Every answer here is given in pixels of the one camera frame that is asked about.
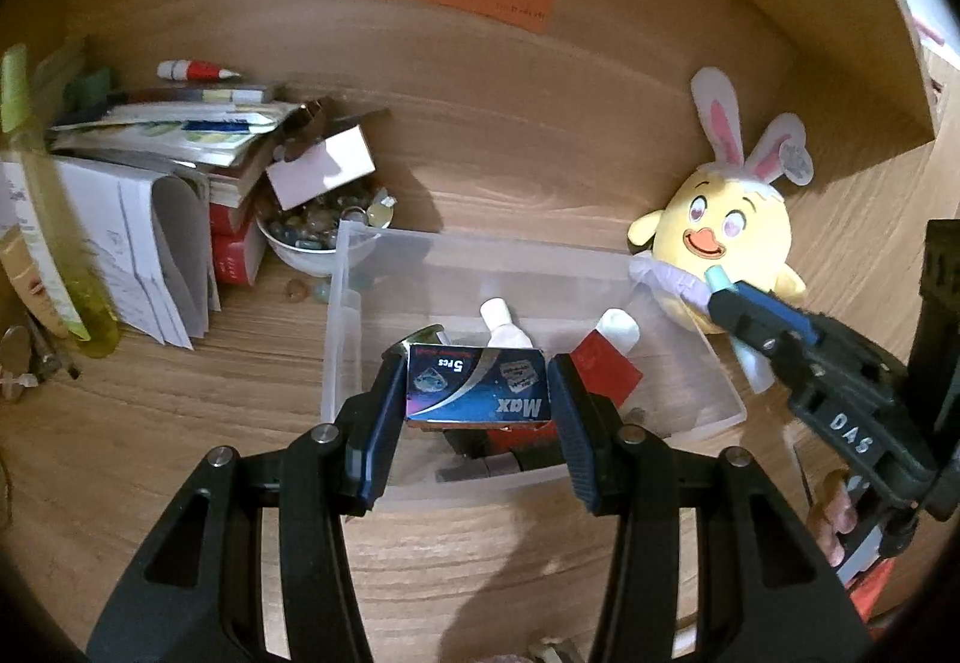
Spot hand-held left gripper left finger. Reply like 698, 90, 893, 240
86, 349, 410, 663

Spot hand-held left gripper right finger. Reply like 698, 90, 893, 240
547, 354, 878, 663

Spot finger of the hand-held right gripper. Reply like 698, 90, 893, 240
709, 292, 807, 375
731, 280, 824, 344

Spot small blue cardboard box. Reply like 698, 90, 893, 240
405, 342, 554, 428

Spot white tape roll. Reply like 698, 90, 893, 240
596, 308, 641, 353

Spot clear plastic storage box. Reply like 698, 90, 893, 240
321, 218, 749, 503

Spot person's right hand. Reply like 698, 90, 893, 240
810, 470, 860, 568

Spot yellow chick plush toy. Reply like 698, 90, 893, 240
626, 67, 815, 394

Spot white bowl of marbles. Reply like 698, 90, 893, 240
255, 183, 395, 278

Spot red book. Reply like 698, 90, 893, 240
210, 205, 267, 285

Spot small white cardboard box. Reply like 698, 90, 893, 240
266, 127, 377, 212

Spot folded white papers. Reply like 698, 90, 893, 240
0, 157, 222, 350

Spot tall green spray bottle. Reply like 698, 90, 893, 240
0, 44, 119, 360

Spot stack of books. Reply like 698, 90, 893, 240
49, 82, 301, 214

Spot metal binder clips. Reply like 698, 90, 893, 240
0, 325, 80, 401

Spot cream tube with white cap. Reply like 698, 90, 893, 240
0, 232, 68, 338

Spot red and white marker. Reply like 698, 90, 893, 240
157, 59, 245, 84

